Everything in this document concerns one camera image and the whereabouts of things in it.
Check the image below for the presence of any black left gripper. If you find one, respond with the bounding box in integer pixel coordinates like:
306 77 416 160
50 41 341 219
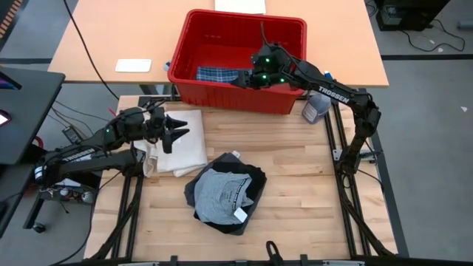
145 106 191 155

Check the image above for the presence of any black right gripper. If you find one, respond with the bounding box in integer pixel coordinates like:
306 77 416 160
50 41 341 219
230 43 297 91

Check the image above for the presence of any blue plaid garment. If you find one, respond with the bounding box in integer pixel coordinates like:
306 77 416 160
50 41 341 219
194 66 253 84

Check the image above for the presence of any grey t-shirt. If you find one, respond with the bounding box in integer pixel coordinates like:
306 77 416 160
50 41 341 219
193 168 256 226

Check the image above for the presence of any cream folded cloth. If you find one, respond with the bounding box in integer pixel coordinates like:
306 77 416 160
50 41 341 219
134 109 209 179

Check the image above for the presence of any red plastic laundry bin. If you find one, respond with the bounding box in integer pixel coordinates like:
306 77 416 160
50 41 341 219
166 8 308 116

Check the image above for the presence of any white paper sheet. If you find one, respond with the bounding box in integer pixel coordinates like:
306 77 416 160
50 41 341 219
214 0 268 16

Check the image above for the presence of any white flat device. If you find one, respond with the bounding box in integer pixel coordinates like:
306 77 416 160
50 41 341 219
115 58 153 73

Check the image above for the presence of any grey spray bottle blue trigger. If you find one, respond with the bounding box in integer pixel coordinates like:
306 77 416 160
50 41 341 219
301 71 336 125

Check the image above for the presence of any black power brick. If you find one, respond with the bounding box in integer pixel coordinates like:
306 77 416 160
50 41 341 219
61 125 84 144

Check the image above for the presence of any tan wooden desk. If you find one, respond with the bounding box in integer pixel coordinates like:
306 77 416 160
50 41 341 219
47 0 390 89

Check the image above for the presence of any black side desk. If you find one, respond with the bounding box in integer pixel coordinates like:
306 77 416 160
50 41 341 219
0 65 67 237

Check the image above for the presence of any black computer case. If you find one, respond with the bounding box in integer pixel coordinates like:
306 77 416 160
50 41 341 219
374 0 451 33

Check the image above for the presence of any black cable across desk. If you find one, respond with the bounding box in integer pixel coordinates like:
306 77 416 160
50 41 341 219
61 0 120 101

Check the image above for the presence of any black aluminium rig frame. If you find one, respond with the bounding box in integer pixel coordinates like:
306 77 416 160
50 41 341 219
84 92 412 266

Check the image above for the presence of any black floor cable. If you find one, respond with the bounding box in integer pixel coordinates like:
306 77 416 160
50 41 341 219
399 17 467 53

